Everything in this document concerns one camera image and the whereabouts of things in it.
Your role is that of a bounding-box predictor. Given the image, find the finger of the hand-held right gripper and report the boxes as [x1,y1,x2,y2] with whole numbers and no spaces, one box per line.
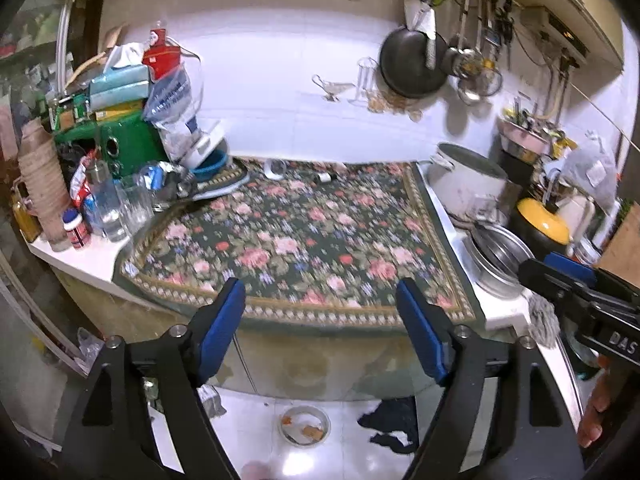
[518,258,640,361]
[544,252,640,306]

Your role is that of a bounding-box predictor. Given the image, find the red snack packet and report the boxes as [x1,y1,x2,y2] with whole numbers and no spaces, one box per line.
[70,150,101,201]

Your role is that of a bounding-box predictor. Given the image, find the hanging steel strainer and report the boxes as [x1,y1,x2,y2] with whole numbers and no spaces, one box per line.
[457,0,503,106]

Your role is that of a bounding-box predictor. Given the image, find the stacked metal bowls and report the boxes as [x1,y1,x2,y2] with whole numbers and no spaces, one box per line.
[470,222,538,298]

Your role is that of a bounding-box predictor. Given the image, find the floral tablecloth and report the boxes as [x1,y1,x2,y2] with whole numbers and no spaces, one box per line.
[112,157,486,331]

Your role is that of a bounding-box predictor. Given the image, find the clear plastic bottle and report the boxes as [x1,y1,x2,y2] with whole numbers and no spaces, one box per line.
[85,160,128,243]

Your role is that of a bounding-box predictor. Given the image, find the white rice cooker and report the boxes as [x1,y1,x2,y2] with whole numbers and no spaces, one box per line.
[427,142,511,221]

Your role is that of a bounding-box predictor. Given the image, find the pink basket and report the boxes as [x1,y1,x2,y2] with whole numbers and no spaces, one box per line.
[497,115,551,156]

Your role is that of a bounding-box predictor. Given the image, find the white kettle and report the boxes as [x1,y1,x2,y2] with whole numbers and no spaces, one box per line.
[555,195,596,246]

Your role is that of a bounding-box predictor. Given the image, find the red-labelled pill bottle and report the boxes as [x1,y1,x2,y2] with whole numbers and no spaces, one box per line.
[62,210,91,251]

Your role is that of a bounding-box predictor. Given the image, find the tall clear glass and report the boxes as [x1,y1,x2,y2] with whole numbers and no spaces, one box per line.
[350,57,378,107]

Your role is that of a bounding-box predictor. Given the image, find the black wok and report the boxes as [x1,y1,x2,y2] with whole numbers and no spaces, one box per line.
[379,27,448,100]

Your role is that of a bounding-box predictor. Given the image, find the glass gravy boat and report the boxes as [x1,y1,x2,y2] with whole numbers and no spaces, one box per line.
[312,74,353,103]

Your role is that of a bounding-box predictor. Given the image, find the clear bag of white powder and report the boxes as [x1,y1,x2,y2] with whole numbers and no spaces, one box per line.
[142,67,203,163]

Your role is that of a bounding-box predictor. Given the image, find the pet food bowl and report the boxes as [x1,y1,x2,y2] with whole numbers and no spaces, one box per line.
[277,405,331,446]

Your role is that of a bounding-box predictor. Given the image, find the hanging steel ladle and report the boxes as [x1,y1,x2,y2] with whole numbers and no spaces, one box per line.
[447,0,476,76]

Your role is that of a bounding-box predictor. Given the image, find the crumpled clear plastic bag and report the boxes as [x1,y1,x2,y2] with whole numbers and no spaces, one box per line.
[75,327,106,366]

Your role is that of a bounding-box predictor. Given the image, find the steel steamer basket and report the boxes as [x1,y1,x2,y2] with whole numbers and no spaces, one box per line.
[142,162,198,211]

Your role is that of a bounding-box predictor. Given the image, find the person's right hand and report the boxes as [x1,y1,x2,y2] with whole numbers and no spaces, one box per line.
[577,372,613,450]

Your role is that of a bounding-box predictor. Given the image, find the blue plastic bowl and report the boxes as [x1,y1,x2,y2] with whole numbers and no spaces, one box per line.
[192,150,228,183]

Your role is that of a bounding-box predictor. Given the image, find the teal tissue box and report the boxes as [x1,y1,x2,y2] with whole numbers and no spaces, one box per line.
[90,42,151,111]

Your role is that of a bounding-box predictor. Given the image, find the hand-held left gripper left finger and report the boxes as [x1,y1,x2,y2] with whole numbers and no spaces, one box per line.
[57,277,247,480]

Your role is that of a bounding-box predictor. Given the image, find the amber oil bottle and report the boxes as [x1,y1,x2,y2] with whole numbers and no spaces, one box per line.
[10,180,43,243]

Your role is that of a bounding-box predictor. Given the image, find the green appliance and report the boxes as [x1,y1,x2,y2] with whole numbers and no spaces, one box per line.
[55,110,168,178]

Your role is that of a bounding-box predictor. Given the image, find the wooden cutting board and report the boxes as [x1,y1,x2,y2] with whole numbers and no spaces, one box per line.
[597,200,640,276]

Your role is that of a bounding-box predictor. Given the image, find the dark cloth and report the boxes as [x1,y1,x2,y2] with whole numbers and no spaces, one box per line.
[357,397,421,456]

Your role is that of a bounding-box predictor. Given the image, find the red bottle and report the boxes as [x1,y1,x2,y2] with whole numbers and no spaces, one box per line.
[142,22,181,81]

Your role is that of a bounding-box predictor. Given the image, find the yellow-lidded pot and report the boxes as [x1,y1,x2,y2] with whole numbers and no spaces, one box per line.
[510,197,573,261]

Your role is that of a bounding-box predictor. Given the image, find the stack of brown paper cups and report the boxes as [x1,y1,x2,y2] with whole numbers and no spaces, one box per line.
[17,120,73,253]

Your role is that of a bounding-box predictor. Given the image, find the clear glass jar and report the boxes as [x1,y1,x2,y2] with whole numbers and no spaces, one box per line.
[120,180,153,236]

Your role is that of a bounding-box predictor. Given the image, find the grey plastic bag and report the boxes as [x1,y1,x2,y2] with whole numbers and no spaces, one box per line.
[565,130,618,213]

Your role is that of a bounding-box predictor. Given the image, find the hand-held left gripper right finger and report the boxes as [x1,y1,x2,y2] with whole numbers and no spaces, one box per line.
[395,278,586,480]

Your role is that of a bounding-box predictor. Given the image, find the grey rag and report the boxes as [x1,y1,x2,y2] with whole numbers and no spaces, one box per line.
[525,290,561,351]

